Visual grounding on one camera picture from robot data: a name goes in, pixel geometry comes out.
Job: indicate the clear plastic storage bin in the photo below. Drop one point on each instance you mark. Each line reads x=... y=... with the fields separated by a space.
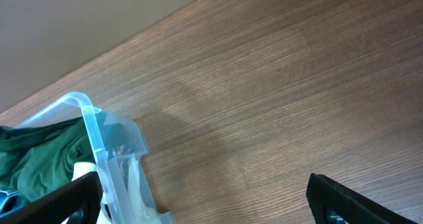
x=106 y=132

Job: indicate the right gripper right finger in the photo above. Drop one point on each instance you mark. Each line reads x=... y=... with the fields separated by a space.
x=332 y=202

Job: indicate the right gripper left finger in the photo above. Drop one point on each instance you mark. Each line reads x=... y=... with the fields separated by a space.
x=76 y=202

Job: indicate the plaid flannel cloth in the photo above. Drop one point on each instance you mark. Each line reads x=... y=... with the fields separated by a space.
x=124 y=154

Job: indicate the white cloth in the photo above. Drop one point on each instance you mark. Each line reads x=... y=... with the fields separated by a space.
x=142 y=213

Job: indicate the blue cloth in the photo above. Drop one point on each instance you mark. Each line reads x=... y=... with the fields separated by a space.
x=10 y=201

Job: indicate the dark green cloth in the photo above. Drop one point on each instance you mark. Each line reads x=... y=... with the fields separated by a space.
x=37 y=161

